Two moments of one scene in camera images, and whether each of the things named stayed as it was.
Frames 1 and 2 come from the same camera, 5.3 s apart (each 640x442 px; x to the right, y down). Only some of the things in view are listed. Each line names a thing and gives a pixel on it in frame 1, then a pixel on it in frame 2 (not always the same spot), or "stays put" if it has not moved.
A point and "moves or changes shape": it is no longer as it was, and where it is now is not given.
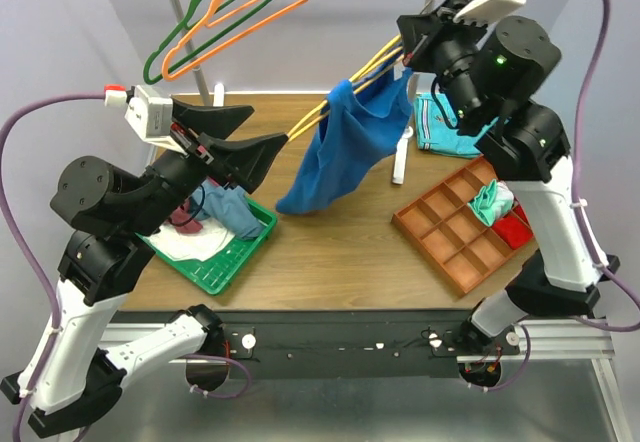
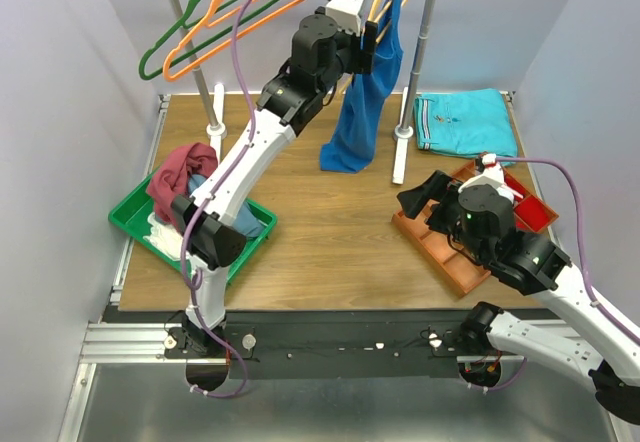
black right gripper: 421,32 → 413,199
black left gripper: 198,145 → 364,48
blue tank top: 360,123 moves or changes shape
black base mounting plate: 362,344 stays put
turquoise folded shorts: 434,134 stays put
